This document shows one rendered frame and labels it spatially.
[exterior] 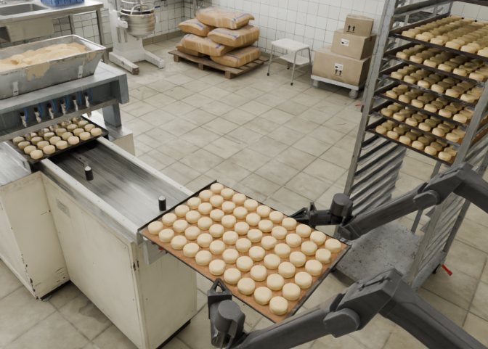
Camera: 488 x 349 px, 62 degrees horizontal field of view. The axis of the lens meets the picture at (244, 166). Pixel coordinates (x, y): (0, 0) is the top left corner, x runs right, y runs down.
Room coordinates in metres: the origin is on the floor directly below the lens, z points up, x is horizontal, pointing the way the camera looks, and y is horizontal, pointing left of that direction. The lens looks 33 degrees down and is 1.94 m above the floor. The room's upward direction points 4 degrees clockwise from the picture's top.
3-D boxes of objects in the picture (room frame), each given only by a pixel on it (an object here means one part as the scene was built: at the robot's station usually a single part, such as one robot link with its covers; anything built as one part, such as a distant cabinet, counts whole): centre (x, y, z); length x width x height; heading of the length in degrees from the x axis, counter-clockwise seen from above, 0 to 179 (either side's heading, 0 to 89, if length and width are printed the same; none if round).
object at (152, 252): (1.21, 0.29, 0.77); 0.24 x 0.04 x 0.14; 142
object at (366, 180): (1.95, -0.80, 0.69); 0.64 x 0.03 x 0.03; 137
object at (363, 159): (1.95, -0.80, 0.87); 0.64 x 0.03 x 0.03; 137
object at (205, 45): (5.36, 0.57, 0.32); 0.72 x 0.42 x 0.17; 58
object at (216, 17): (5.53, 0.39, 0.62); 0.72 x 0.42 x 0.17; 60
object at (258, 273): (0.83, -0.06, 1.01); 0.05 x 0.05 x 0.02
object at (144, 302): (1.44, 0.58, 0.45); 0.70 x 0.34 x 0.90; 52
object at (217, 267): (0.85, 0.06, 1.00); 0.05 x 0.05 x 0.02
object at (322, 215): (1.12, -0.28, 1.00); 0.07 x 0.07 x 0.10; 8
